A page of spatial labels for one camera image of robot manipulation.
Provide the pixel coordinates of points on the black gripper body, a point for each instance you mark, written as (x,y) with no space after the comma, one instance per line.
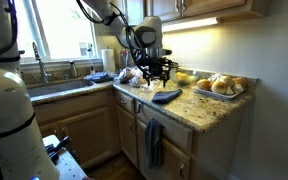
(157,68)

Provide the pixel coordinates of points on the dark blue cloth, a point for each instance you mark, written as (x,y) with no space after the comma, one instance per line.
(165,96)

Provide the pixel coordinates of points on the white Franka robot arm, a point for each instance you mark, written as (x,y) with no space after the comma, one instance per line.
(7,116)

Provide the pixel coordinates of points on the small wooden drawer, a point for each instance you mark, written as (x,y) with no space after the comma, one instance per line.
(129,96)

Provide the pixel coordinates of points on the dark crumpled dish cloth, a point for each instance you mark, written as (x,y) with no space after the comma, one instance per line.
(99,77)

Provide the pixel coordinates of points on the wide wooden drawer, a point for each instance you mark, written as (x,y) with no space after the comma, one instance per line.
(174,131)

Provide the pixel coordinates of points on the crumpled clear plastic wrap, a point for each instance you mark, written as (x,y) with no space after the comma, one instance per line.
(155,85)

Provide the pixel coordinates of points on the plastic bag with bread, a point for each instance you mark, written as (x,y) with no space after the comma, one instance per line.
(124,75)
(137,81)

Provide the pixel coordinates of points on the yellow fruit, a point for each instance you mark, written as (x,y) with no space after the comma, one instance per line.
(181,77)

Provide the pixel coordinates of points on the pale green fruit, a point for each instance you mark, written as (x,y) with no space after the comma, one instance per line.
(192,79)

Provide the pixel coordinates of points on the clear glass bowl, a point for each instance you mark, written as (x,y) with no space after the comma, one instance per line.
(194,72)

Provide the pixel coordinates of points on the utensil crock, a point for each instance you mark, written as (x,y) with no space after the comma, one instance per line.
(124,58)

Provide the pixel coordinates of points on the golden bread roll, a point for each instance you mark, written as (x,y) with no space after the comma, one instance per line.
(241,81)
(219,87)
(204,84)
(227,80)

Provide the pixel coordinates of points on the white paper towel roll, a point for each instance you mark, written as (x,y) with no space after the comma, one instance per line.
(108,60)

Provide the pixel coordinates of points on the white rectangular plate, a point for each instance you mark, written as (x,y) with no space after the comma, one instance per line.
(214,95)

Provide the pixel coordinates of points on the cabinet strip light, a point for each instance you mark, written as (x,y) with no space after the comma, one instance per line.
(190,24)

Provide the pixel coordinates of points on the grey hanging towel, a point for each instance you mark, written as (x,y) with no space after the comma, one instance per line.
(154,146)

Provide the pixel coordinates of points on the pale small roll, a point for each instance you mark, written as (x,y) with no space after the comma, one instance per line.
(238,88)
(229,91)

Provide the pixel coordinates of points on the narrow wooden cabinet door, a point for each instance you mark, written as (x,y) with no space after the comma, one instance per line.
(125,143)

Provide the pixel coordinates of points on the chrome sink sprayer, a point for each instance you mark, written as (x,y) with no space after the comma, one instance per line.
(73,70)

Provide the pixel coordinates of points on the wooden sink front panel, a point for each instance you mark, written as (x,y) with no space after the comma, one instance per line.
(74,110)

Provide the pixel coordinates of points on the steel kitchen sink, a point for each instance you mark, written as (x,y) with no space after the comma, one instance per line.
(57,87)

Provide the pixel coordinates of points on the bright kitchen window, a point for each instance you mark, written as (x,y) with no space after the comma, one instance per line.
(60,30)

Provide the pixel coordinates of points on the chrome kitchen faucet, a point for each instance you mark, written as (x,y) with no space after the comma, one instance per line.
(42,68)

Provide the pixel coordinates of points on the black hand tool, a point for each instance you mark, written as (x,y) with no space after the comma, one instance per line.
(59,146)

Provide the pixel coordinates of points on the white perforated table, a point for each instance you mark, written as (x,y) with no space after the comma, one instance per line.
(69,168)

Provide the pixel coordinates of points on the wooden wall cabinet door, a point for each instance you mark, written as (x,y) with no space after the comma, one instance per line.
(165,10)
(214,5)
(135,10)

